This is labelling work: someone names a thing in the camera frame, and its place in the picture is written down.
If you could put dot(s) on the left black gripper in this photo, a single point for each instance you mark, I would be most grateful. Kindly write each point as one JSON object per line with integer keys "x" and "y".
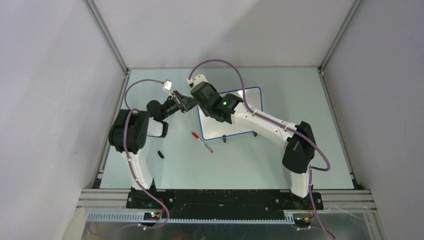
{"x": 186, "y": 103}

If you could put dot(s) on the black marker cap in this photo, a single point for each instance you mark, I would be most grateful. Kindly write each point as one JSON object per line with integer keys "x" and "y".
{"x": 160, "y": 155}

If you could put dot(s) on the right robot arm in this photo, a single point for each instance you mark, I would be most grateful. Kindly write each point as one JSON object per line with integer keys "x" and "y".
{"x": 297, "y": 140}

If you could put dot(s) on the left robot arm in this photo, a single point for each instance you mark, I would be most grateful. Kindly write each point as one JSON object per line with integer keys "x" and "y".
{"x": 131, "y": 128}

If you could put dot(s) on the red whiteboard marker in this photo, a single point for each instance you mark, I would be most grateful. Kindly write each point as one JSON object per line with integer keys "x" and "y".
{"x": 203, "y": 142}

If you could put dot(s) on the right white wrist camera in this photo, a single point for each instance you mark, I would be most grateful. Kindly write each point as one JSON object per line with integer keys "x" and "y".
{"x": 195, "y": 80}

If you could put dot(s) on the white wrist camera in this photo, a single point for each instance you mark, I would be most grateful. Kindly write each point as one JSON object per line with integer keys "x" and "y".
{"x": 195, "y": 80}
{"x": 167, "y": 87}

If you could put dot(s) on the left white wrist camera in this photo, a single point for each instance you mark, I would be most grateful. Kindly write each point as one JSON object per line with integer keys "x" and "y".
{"x": 167, "y": 87}

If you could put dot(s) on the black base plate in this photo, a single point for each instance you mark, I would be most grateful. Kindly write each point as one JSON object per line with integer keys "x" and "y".
{"x": 227, "y": 205}

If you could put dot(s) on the aluminium frame rail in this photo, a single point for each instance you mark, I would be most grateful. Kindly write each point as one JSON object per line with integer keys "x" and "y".
{"x": 110, "y": 205}

